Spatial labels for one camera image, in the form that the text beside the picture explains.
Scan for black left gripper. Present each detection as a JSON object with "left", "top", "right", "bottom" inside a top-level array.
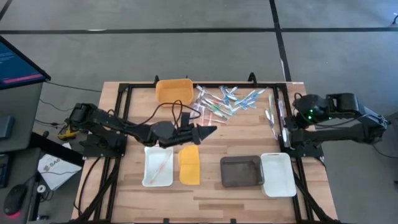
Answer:
[{"left": 157, "top": 123, "right": 218, "bottom": 149}]

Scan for blue toothbrush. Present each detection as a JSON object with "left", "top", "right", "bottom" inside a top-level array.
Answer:
[
  {"left": 226, "top": 86, "right": 239, "bottom": 102},
  {"left": 232, "top": 99, "right": 257, "bottom": 113},
  {"left": 234, "top": 89, "right": 259, "bottom": 107},
  {"left": 248, "top": 85, "right": 267, "bottom": 103}
]

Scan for crumpled clear plastic bags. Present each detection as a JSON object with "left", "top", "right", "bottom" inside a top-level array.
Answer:
[
  {"left": 203, "top": 116, "right": 229, "bottom": 125},
  {"left": 219, "top": 85, "right": 231, "bottom": 106}
]

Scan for green toothbrush in clear bag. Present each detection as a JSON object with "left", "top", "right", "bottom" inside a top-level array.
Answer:
[
  {"left": 201, "top": 98, "right": 230, "bottom": 118},
  {"left": 267, "top": 92, "right": 277, "bottom": 125},
  {"left": 214, "top": 105, "right": 234, "bottom": 121}
]

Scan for yellow folded cloth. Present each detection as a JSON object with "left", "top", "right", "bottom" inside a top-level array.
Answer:
[{"left": 177, "top": 144, "right": 201, "bottom": 186}]

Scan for white plastic bin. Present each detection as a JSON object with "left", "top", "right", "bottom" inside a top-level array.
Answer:
[
  {"left": 260, "top": 152, "right": 297, "bottom": 198},
  {"left": 142, "top": 145, "right": 174, "bottom": 188}
]

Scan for orange plastic bin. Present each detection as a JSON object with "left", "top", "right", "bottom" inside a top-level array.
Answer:
[{"left": 155, "top": 78, "right": 195, "bottom": 106}]

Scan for grey translucent plastic bin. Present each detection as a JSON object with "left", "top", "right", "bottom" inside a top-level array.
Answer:
[{"left": 220, "top": 155, "right": 265, "bottom": 189}]

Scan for yellow hand tool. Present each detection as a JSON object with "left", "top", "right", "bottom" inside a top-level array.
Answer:
[{"left": 57, "top": 128, "right": 81, "bottom": 141}]

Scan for white paper booklet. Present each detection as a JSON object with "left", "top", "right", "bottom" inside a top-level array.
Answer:
[{"left": 37, "top": 142, "right": 83, "bottom": 192}]

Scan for dark grey computer desk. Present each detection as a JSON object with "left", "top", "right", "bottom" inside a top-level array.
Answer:
[{"left": 0, "top": 82, "right": 85, "bottom": 224}]

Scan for monitor with blue screen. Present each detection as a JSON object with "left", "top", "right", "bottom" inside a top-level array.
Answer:
[{"left": 0, "top": 35, "right": 52, "bottom": 91}]

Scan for dark blue box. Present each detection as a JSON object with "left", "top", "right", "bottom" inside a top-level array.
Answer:
[{"left": 0, "top": 115, "right": 16, "bottom": 140}]

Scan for black computer mouse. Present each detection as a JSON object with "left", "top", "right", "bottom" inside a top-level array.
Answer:
[{"left": 3, "top": 184, "right": 29, "bottom": 217}]

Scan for black computer keyboard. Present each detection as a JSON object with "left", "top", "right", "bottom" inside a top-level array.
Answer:
[{"left": 0, "top": 153, "right": 12, "bottom": 189}]

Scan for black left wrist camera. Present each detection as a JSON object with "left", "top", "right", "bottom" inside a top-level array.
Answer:
[{"left": 180, "top": 111, "right": 192, "bottom": 128}]

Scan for black left camera cable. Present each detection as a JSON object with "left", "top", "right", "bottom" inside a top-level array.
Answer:
[{"left": 107, "top": 99, "right": 202, "bottom": 129}]

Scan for black aluminium frame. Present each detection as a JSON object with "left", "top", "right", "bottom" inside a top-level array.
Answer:
[{"left": 70, "top": 72, "right": 340, "bottom": 224}]

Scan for thin black floor cable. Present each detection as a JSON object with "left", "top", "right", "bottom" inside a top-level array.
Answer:
[
  {"left": 39, "top": 98, "right": 73, "bottom": 113},
  {"left": 370, "top": 139, "right": 398, "bottom": 160},
  {"left": 44, "top": 80, "right": 103, "bottom": 94}
]

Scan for thick black cable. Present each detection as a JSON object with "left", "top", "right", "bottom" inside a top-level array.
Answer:
[{"left": 72, "top": 156, "right": 103, "bottom": 218}]

